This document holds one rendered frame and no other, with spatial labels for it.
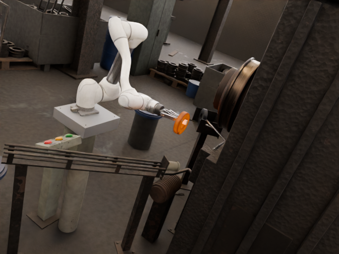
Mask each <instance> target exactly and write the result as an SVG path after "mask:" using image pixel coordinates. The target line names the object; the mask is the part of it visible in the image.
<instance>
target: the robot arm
mask: <svg viewBox="0 0 339 254"><path fill-rule="evenodd" d="M108 29H109V33H110V36H111V38H112V40H113V42H114V44H115V46H116V48H117V49H118V53H117V55H116V58H115V60H114V62H113V64H112V66H111V69H110V71H109V73H108V75H107V77H104V78H103V79H102V80H101V82H100V83H99V84H98V83H97V82H96V81H95V80H93V79H84V80H82V81H81V83H80V85H79V87H78V91H77V98H76V105H71V106H70V108H71V112H77V113H78V114H80V116H85V115H90V114H99V111H98V110H96V109H95V104H96V103H98V102H105V101H112V100H115V99H117V98H118V97H119V99H118V102H119V105H120V106H121V107H122V108H124V109H128V110H136V109H139V110H143V111H148V112H150V113H152V114H156V115H159V116H161V117H165V118H167V119H170V120H173V121H176V119H177V117H178V116H179V115H178V114H177V113H175V112H173V111H172V110H171V109H170V110H167V109H165V108H164V106H163V105H161V104H160V103H159V102H157V101H155V100H153V99H151V98H150V97H149V96H147V95H145V94H142V93H137V91H136V90H135V89H134V88H132V87H131V86H130V83H129V73H130V67H131V53H132V51H133V49H134V48H136V47H137V46H138V45H139V44H140V43H141V42H143V41H144V40H145V39H146V38H147V35H148V31H147V29H146V28H145V27H144V26H143V25H141V24H139V23H135V22H125V21H121V20H120V18H118V17H112V18H110V19H109V23H108ZM120 78H121V88H122V91H121V88H120V84H119V82H118V81H119V79H120Z"/></svg>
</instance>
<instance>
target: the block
mask: <svg viewBox="0 0 339 254"><path fill-rule="evenodd" d="M213 152H215V150H213V149H211V148H210V147H208V146H204V147H203V148H201V149H200V151H199V154H198V156H197V159H196V161H195V164H194V166H193V169H192V171H191V173H190V176H189V179H188V180H189V181H190V182H192V183H194V184H195V183H196V181H197V178H198V176H199V174H200V171H201V169H202V166H203V164H204V162H205V159H206V158H207V157H208V156H209V155H211V154H212V153H213Z"/></svg>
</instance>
